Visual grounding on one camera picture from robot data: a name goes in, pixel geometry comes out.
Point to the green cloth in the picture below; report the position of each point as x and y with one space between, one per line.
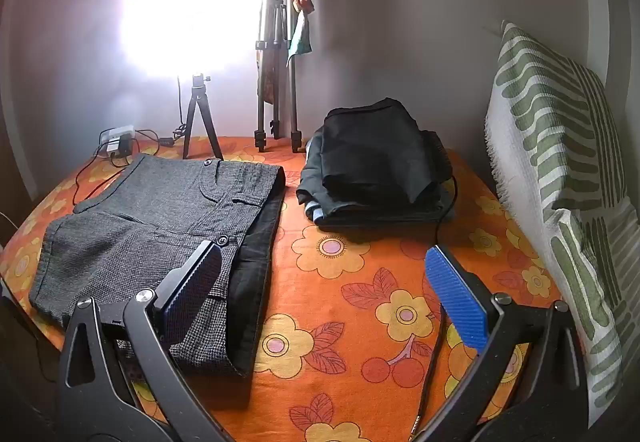
300 42

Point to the white power strip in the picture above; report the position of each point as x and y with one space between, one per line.
120 129

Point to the small black tripod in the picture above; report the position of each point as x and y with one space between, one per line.
197 104

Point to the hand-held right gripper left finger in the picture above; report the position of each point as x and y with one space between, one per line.
192 284

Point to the green striped white pillow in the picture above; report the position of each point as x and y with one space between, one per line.
550 147

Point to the grey checked pants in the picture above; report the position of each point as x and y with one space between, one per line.
140 222

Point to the black folded pants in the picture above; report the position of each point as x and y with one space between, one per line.
375 147

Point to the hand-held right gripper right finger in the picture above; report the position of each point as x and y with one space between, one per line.
455 294

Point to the orange floral bedsheet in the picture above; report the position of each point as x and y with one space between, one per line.
350 322

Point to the bright round lamp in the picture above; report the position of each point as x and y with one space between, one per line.
190 7

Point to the tall metal tripod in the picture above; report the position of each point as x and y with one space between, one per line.
292 97

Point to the dark grey folded garment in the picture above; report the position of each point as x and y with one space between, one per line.
350 214

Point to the black power adapter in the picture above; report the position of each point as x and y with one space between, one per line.
120 148

